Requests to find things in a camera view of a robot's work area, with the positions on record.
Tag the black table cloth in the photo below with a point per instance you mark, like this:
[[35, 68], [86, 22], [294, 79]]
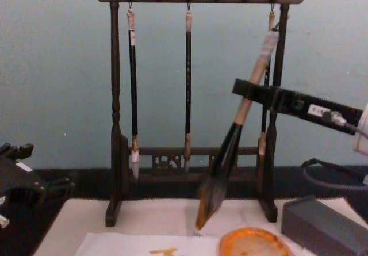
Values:
[[86, 181]]

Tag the large bamboo calligraphy brush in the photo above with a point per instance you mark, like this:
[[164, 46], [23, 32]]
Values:
[[225, 158]]

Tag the white felt mat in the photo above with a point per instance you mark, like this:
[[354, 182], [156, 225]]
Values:
[[161, 213]]

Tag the dark wooden brush rack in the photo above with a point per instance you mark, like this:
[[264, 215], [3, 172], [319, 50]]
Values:
[[115, 95]]

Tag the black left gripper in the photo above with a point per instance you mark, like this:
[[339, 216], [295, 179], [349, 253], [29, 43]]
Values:
[[20, 181]]

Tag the white writing paper sheet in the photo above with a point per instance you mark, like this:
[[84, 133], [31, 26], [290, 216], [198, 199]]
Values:
[[129, 244]]

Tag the black brush with brown tip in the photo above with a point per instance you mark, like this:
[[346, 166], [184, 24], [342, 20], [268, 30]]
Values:
[[262, 145]]

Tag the black brush with white label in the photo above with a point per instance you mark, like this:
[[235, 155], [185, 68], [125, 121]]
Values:
[[133, 95]]

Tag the slim black calligraphy brush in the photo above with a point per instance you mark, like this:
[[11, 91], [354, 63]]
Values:
[[188, 95]]

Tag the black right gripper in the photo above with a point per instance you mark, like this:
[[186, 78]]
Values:
[[316, 109]]

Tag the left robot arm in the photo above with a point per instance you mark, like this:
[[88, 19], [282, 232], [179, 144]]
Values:
[[3, 220]]

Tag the orange shallow ink dish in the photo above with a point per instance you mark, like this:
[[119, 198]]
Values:
[[253, 243]]

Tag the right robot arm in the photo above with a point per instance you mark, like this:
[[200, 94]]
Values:
[[362, 135]]

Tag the grey rectangular box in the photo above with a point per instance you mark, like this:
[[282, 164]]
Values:
[[322, 227]]

